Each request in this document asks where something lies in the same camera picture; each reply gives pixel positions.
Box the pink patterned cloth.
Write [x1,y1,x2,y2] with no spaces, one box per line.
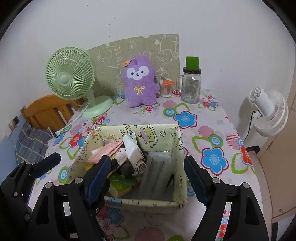
[88,141,123,163]

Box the dark grey cloth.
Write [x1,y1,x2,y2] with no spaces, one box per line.
[107,148,148,179]

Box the grey plaid bedding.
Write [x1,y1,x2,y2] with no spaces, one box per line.
[16,122,53,163]

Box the white folded cloth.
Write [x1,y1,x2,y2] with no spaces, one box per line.
[123,133,147,176]

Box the floral tablecloth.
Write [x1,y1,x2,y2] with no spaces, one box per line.
[26,89,265,241]

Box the yellow cartoon storage box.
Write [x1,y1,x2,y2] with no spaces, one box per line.
[67,124,187,213]

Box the wooden bed headboard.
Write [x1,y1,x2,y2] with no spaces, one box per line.
[21,94,84,131]

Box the white standing fan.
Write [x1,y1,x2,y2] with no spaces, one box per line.
[249,86,289,138]

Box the green desk fan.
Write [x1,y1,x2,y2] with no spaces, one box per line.
[45,47,113,118]

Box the purple plush toy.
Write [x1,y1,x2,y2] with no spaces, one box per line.
[122,55,159,108]

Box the glass jar with green lid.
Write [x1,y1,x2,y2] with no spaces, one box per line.
[177,56,202,104]

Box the toothpick jar with orange scissors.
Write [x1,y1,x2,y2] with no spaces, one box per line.
[159,76,175,98]

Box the white fan power cable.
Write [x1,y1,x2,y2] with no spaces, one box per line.
[55,101,91,136]

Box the wall power socket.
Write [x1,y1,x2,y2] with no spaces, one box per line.
[13,116,20,125]

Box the black fan power cable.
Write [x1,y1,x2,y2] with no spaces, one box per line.
[243,108,258,142]

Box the green cartoon wall mat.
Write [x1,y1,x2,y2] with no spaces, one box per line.
[87,34,180,97]

